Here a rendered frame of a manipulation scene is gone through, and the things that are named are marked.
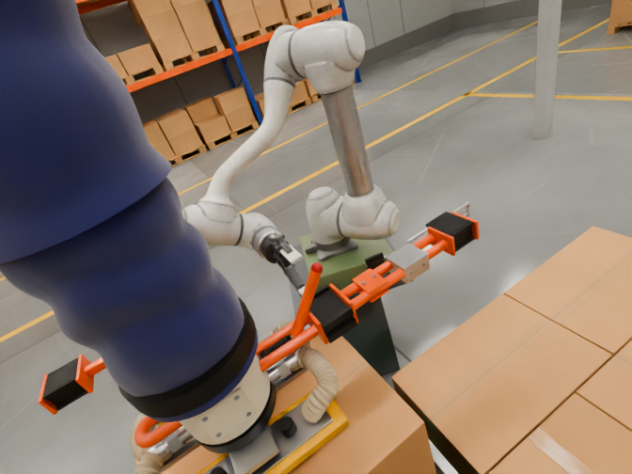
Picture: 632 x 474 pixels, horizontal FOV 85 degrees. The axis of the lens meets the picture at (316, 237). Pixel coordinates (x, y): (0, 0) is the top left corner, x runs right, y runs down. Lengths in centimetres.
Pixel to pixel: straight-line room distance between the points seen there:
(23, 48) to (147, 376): 38
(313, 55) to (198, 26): 681
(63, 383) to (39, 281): 51
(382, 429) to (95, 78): 78
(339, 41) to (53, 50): 76
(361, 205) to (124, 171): 94
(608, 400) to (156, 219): 131
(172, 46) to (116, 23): 159
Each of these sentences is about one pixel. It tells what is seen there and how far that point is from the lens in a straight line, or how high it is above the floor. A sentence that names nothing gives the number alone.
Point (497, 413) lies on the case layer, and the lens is 133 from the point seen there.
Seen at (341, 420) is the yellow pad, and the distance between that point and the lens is 72.
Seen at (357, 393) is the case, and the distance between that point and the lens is 91.
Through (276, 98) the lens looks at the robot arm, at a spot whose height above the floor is 153.
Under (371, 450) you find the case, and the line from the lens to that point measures 84.
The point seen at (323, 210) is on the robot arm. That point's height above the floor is 107.
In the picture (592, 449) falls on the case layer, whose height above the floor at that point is 54.
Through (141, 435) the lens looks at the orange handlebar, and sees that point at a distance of 74.
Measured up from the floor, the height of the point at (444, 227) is 122.
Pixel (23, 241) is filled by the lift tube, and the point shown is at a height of 161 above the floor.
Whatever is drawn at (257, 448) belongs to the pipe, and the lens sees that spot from 72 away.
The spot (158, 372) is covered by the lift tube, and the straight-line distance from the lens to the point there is 53.
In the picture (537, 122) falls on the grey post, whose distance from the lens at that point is 424.
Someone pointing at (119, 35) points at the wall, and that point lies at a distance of 894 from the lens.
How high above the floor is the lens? 171
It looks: 32 degrees down
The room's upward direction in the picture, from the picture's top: 20 degrees counter-clockwise
